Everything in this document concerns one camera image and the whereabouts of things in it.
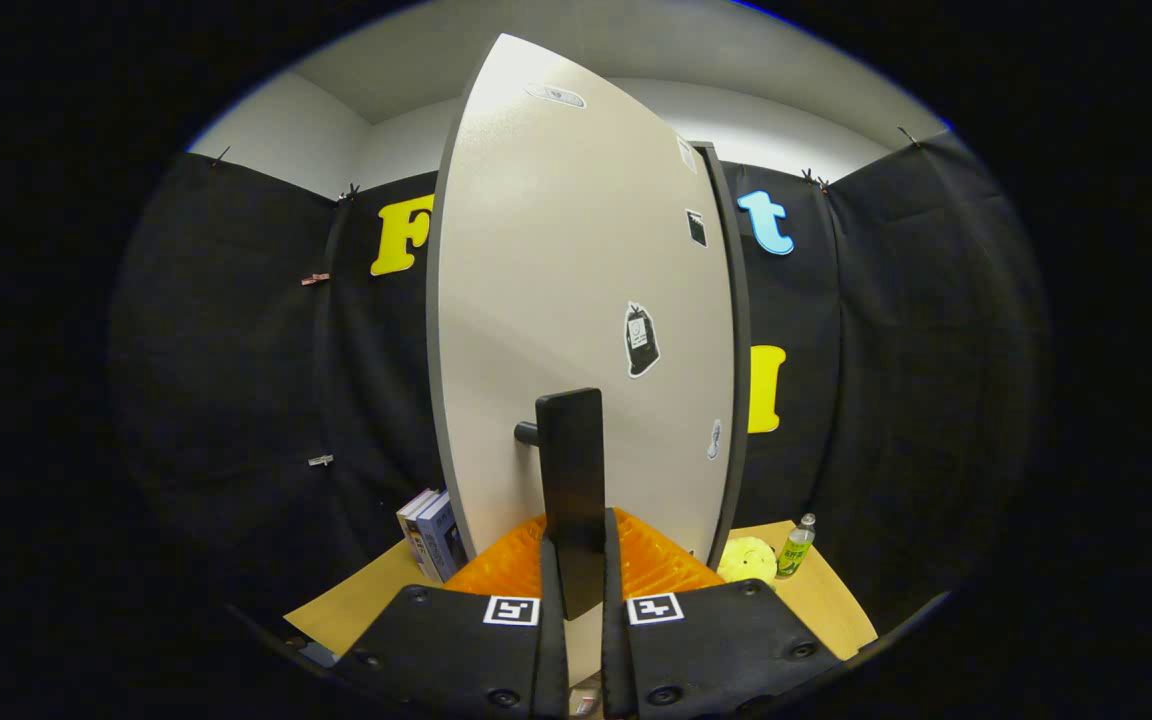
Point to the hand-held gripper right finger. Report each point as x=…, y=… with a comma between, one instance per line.
x=616, y=660

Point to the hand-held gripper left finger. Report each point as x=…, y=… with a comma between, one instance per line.
x=554, y=660

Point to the grey shoe cabinet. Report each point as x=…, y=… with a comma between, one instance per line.
x=742, y=300

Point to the yellow plush toy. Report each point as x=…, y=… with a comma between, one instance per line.
x=746, y=562

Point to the blue paperback book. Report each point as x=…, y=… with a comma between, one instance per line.
x=441, y=540

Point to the beige paperback book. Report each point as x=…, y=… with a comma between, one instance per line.
x=406, y=530

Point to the green label plastic bottle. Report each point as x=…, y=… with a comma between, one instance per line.
x=794, y=552

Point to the black backdrop cloth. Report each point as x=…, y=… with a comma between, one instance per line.
x=936, y=350

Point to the pink clip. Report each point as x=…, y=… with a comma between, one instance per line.
x=315, y=279

